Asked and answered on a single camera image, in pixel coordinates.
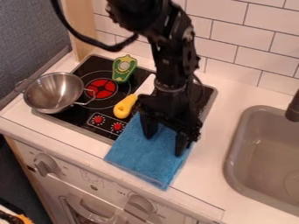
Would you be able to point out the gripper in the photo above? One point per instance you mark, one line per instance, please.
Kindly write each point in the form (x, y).
(171, 102)

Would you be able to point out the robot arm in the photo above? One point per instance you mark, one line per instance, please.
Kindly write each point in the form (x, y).
(171, 43)

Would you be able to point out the blue cloth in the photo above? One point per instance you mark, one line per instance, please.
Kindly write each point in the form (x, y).
(148, 154)

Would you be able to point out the toy stove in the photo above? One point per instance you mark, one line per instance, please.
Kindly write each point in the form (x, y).
(117, 93)

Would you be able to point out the yellow toy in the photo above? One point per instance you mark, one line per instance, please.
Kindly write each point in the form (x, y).
(124, 106)

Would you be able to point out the green toy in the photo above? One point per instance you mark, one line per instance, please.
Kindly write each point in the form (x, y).
(124, 68)

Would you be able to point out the toy sink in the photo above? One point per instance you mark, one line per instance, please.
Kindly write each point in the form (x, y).
(264, 157)

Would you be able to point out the silver pot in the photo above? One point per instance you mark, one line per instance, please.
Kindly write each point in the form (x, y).
(54, 92)

